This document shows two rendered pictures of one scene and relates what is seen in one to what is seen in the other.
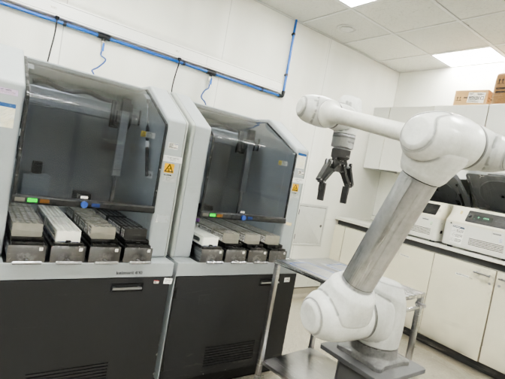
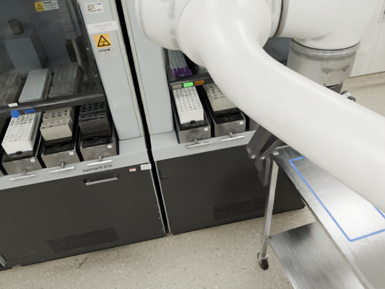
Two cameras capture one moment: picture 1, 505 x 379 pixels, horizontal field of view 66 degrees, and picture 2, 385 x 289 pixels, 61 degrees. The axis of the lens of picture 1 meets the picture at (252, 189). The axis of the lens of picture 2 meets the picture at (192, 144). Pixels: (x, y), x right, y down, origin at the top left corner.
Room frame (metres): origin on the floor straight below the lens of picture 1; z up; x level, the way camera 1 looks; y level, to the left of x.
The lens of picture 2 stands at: (1.11, -0.36, 1.66)
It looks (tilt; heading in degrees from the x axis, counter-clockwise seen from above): 41 degrees down; 30
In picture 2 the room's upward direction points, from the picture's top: 6 degrees counter-clockwise
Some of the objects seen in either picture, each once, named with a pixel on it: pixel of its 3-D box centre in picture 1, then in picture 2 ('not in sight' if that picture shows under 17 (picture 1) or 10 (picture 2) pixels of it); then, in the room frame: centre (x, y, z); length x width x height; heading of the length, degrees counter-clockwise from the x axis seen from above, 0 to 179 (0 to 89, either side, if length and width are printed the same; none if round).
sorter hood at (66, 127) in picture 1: (87, 135); (3, 7); (1.93, 0.85, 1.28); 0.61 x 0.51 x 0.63; 126
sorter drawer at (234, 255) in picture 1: (207, 240); (212, 88); (2.39, 0.22, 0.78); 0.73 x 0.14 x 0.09; 36
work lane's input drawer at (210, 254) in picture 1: (185, 239); (182, 93); (2.30, 0.34, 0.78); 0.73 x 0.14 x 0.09; 36
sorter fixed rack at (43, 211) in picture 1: (50, 216); not in sight; (2.03, 1.01, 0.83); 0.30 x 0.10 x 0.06; 36
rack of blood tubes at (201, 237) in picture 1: (197, 235); (185, 98); (2.19, 0.26, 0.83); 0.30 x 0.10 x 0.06; 36
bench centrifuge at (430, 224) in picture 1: (431, 204); not in sight; (3.84, -1.76, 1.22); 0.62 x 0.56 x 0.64; 125
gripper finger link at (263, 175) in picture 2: (321, 191); (264, 167); (1.53, -0.27, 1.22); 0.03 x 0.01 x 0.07; 37
